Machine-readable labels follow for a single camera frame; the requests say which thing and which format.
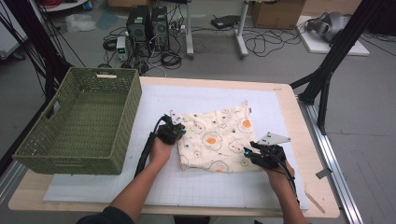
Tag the clear plastic bag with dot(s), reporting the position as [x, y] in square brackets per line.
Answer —
[79, 22]

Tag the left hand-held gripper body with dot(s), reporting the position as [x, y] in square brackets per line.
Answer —
[168, 132]

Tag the black flat device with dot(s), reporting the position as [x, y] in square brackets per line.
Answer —
[225, 21]

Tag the small white power supply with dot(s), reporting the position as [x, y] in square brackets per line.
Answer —
[122, 48]

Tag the cream egg-print shorts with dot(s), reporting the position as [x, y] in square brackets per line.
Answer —
[218, 140]

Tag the white floor board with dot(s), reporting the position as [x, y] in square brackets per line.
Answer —
[314, 45]

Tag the slim black computer tower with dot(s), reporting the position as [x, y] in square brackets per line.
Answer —
[160, 28]

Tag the person's dark sleeve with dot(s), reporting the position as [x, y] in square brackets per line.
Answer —
[106, 217]

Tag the person's grey trousers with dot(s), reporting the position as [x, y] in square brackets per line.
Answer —
[155, 220]

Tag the large black computer tower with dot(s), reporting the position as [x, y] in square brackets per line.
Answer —
[138, 29]

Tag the white grid mat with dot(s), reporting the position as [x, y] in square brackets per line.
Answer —
[211, 189]

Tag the white desk leg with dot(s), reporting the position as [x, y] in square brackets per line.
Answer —
[189, 31]
[241, 31]

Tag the brown cardboard box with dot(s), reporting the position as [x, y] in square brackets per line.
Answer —
[277, 14]

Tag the white cabinet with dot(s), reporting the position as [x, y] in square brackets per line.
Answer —
[9, 37]

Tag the black metal frame stand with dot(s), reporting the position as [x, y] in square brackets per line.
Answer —
[339, 46]

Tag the thin wooden stick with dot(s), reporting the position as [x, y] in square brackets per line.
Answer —
[314, 202]

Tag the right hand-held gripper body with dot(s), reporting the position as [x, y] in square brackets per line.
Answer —
[269, 157]

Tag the green woven basket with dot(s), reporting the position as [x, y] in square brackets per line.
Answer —
[84, 118]

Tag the person's left hand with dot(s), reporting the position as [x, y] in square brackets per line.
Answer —
[160, 154]

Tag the grey headset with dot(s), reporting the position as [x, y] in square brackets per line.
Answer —
[330, 25]

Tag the grey tape tab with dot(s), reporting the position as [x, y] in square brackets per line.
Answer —
[323, 173]

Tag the person's right hand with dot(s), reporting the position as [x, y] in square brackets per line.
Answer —
[280, 177]

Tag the aluminium rail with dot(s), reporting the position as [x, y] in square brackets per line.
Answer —
[330, 149]

